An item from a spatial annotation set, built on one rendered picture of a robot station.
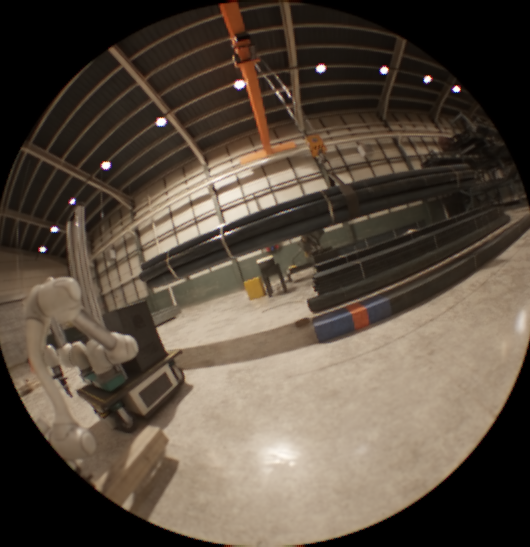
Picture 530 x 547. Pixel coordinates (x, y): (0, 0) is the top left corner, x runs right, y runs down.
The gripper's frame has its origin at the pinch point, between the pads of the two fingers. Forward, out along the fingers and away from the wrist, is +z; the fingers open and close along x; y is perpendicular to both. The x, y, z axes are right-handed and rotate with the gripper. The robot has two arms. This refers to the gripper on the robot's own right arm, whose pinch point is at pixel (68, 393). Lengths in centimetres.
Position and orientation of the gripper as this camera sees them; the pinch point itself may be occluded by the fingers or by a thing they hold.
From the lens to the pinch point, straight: 179.9
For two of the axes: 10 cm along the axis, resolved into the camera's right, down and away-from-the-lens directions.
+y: 2.2, -1.0, 9.7
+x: -9.2, 3.0, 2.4
